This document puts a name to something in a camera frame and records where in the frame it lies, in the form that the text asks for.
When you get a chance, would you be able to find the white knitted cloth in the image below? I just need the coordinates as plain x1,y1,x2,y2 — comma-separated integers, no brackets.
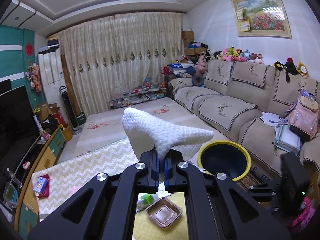
121,107,214,161

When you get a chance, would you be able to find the black yellow-rimmed trash bin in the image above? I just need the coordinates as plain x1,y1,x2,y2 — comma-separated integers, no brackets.
197,140,251,181

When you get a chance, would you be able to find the brown plastic tray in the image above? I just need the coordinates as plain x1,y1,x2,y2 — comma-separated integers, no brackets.
145,197,183,228

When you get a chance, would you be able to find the stack of papers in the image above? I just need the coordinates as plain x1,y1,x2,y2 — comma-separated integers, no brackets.
260,112,302,155

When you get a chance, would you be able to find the chevron patterned mat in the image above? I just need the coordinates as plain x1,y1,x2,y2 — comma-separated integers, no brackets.
31,138,138,216

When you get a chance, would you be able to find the pink backpack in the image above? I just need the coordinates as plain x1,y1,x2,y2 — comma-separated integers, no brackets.
287,89,319,141

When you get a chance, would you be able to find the pink floral floor mat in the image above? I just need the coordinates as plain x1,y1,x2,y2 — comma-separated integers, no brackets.
75,96,203,156

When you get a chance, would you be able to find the beige fabric sofa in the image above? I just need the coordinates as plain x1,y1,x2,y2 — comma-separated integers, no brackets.
168,60,319,180

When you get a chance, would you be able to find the black tower fan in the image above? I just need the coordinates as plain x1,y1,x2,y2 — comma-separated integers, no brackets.
59,86,82,135

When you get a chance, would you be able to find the black flat television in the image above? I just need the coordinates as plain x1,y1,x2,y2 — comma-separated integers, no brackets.
1,86,41,184

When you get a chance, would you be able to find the low toy shelf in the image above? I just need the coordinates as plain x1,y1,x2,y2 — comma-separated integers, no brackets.
109,87,167,109

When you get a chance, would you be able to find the beige patterned curtain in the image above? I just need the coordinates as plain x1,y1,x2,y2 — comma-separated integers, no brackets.
57,12,183,116

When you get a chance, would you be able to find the framed flower painting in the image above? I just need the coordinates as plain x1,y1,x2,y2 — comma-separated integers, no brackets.
231,0,292,38

